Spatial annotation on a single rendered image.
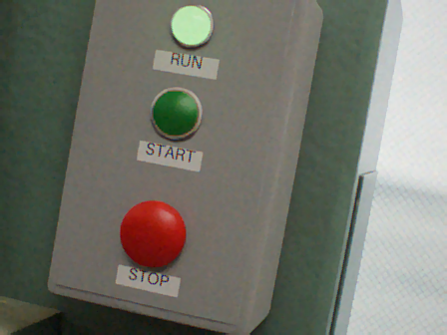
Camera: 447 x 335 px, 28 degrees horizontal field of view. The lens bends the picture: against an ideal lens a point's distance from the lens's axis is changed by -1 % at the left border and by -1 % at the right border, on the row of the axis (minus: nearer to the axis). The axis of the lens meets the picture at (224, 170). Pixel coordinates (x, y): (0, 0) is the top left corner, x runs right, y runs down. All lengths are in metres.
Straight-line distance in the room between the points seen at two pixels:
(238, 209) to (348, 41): 0.11
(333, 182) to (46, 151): 0.16
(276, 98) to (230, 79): 0.02
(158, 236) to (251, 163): 0.05
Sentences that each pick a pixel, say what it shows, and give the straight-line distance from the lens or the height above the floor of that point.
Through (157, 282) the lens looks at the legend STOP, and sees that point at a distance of 0.42.
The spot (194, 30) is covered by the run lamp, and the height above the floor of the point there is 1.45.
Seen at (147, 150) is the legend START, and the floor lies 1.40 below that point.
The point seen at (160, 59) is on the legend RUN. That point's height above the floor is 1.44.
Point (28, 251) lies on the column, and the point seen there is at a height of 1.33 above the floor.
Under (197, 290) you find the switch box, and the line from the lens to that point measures 0.41.
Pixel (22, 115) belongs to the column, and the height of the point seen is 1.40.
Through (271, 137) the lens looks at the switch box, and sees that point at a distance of 0.41.
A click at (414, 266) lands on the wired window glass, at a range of 1.87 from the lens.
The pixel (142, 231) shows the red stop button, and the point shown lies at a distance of 0.41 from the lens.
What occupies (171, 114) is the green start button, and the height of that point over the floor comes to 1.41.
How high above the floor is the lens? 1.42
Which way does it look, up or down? 3 degrees down
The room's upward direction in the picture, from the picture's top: 10 degrees clockwise
